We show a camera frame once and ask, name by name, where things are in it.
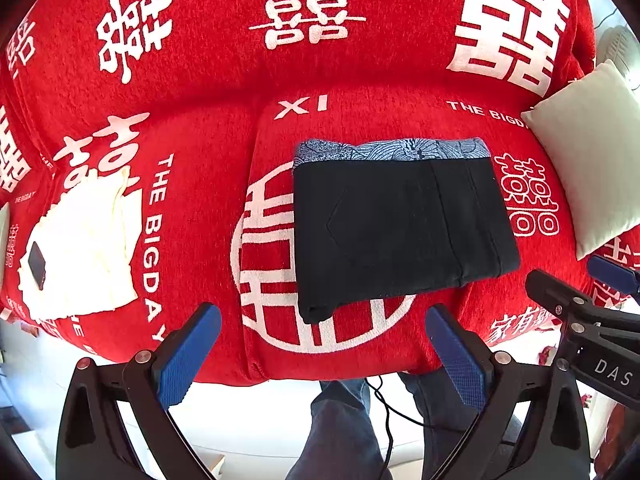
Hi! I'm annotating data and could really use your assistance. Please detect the black pants with floral trim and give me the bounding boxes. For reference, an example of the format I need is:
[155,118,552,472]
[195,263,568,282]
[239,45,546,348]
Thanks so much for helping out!
[292,138,521,324]

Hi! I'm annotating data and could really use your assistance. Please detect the person's legs in jeans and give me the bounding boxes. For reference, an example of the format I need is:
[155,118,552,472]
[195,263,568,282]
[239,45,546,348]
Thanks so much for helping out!
[284,368,482,480]

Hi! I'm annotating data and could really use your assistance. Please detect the cream pillow on right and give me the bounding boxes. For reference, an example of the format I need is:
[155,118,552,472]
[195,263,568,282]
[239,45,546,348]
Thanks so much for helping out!
[521,60,639,260]

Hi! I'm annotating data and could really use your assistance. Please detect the cream pillow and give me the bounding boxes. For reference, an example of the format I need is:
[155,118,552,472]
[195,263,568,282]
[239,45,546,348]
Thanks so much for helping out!
[0,204,10,262]
[521,60,639,260]

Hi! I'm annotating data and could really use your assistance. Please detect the black phone on bed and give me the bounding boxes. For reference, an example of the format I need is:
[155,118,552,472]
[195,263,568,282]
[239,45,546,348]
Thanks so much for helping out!
[28,242,47,290]

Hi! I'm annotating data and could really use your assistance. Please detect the cream pillow on left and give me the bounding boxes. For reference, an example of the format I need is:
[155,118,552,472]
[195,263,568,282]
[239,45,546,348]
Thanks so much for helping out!
[0,204,10,262]

